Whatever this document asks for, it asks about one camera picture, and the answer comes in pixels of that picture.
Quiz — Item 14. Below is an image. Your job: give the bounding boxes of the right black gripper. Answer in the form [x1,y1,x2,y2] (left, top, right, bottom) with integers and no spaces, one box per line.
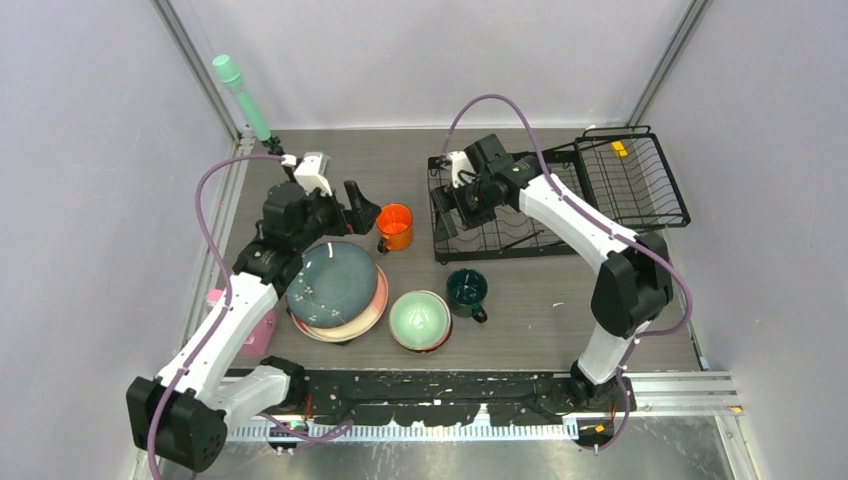
[431,177,497,243]

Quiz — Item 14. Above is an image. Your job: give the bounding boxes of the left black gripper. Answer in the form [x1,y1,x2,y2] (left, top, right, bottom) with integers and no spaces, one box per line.
[293,182,379,251]

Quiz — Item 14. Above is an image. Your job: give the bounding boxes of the orange mug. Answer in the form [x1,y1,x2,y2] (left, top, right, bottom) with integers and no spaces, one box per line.
[376,203,413,254]

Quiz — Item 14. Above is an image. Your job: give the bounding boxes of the black wire dish rack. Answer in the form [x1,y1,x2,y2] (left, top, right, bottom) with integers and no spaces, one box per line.
[427,157,575,265]

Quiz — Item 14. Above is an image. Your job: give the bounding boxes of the dark green mug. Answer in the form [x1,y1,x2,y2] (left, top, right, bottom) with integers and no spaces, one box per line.
[446,268,488,323]

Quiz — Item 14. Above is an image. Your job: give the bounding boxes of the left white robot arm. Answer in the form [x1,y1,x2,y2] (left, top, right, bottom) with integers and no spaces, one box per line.
[126,180,380,472]

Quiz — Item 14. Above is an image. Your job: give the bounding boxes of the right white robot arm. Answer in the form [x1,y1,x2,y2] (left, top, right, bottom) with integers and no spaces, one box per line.
[428,134,673,411]

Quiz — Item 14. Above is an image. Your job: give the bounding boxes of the blue floral plate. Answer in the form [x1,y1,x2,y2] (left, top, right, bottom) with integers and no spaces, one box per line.
[284,241,377,329]

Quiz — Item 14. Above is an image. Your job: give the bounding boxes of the cream bowl red rim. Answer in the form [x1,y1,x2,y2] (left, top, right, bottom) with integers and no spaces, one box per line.
[388,290,454,354]

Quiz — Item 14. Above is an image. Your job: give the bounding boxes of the pink cream plate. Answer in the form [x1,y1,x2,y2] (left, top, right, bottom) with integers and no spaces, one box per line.
[286,266,389,345]

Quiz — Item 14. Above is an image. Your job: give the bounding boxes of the pink box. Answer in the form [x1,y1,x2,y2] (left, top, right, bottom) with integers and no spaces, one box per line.
[206,289,278,357]

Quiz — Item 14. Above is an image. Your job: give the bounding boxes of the yellow block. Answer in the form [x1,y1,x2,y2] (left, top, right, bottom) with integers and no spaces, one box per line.
[610,140,629,159]

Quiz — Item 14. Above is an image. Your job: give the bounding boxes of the green microphone on tripod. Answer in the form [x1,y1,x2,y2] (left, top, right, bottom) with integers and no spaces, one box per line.
[212,54,285,157]

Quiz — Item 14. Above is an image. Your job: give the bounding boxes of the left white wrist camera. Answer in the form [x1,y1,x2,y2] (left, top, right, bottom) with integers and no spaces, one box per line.
[294,152,333,196]

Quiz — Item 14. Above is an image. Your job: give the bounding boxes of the black wire rack side tray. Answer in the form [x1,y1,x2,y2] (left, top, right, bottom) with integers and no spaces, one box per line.
[575,125,691,232]

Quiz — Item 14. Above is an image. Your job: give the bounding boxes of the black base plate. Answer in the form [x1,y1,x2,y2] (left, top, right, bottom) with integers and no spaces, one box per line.
[265,370,637,427]

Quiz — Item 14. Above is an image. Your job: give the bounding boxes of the aluminium frame rail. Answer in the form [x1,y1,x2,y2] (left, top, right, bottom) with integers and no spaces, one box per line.
[225,372,742,447]

